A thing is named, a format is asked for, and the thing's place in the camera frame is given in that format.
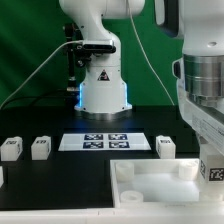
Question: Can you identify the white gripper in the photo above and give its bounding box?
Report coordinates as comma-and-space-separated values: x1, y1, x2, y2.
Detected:
172, 58, 224, 155

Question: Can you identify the white square tabletop part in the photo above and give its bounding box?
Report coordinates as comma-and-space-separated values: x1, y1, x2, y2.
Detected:
110, 159, 199, 208

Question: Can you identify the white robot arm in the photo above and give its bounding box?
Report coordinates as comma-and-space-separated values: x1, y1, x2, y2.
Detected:
59, 0, 224, 154

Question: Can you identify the white sheet with markers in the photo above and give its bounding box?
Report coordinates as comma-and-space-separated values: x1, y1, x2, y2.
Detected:
59, 133, 151, 151

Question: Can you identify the white block left edge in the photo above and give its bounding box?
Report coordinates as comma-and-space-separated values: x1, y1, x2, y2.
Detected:
0, 166, 4, 188

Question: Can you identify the white front rail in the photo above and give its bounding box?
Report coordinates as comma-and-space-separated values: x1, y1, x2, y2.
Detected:
0, 203, 224, 224

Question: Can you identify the black camera on base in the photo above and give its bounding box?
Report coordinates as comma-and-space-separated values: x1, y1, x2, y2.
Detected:
76, 40, 116, 54

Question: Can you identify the white cable right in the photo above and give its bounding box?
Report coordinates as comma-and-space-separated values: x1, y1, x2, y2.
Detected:
126, 0, 176, 106

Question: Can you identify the grey cable left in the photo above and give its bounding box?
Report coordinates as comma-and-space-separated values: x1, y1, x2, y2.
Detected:
0, 39, 84, 109

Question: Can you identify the black camera stand pole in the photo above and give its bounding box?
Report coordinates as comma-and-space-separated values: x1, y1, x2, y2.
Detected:
63, 23, 81, 92

